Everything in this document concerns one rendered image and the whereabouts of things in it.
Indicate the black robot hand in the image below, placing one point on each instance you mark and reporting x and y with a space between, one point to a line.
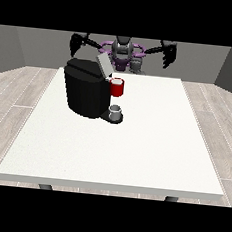
76 43
168 55

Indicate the small grey coffee pod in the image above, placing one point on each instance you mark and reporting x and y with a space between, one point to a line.
136 65

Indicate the pale grey machine lid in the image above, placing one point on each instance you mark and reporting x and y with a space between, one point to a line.
104 65

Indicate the black coffee machine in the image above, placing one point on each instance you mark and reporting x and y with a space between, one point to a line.
85 91

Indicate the red pod holder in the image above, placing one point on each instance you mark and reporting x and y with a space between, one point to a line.
117 87

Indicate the small grey cup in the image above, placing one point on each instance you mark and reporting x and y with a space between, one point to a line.
115 112

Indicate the dark table leg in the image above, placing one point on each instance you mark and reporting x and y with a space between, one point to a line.
171 199
45 187

